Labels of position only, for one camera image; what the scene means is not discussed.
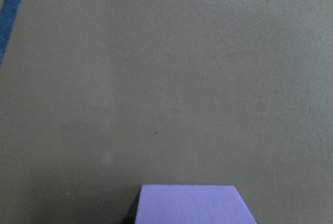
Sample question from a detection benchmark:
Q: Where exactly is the purple foam block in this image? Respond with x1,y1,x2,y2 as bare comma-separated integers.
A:
135,185,257,224

